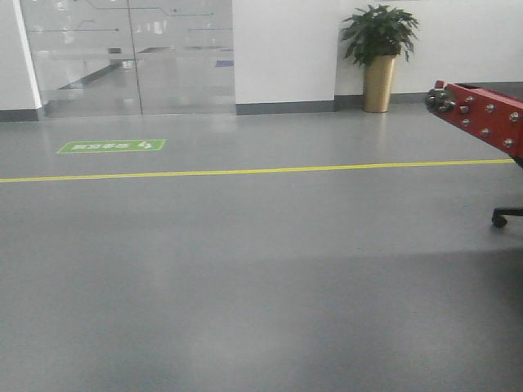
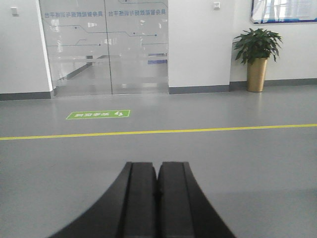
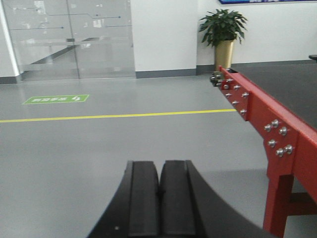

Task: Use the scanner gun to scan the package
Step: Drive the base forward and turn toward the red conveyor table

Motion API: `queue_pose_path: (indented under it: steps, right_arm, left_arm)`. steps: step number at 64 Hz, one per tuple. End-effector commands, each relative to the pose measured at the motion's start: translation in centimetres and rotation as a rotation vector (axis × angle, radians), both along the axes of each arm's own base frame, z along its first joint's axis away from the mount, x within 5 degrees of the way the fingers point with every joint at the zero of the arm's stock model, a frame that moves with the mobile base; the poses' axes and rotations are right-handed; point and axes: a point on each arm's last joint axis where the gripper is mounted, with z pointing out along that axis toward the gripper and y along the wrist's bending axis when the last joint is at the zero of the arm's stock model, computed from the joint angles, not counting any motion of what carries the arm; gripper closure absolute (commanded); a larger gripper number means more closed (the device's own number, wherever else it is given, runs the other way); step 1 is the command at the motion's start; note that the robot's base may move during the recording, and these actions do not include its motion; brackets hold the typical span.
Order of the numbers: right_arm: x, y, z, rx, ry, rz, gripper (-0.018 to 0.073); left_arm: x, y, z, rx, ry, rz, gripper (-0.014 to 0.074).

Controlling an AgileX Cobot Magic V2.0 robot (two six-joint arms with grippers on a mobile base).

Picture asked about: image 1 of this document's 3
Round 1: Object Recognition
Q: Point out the green floor sign sticker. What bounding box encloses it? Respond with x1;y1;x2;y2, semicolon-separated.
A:
56;139;167;154

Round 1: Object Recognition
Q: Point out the gold plant pot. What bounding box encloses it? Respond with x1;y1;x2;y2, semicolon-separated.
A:
363;55;396;113

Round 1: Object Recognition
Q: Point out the green potted plant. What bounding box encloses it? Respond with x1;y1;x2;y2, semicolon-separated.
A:
340;5;420;67

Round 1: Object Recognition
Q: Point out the glass door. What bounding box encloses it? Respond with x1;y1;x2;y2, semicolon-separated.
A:
20;0;235;118

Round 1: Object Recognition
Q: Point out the red conveyor frame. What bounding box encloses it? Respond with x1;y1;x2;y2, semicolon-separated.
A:
425;80;522;166

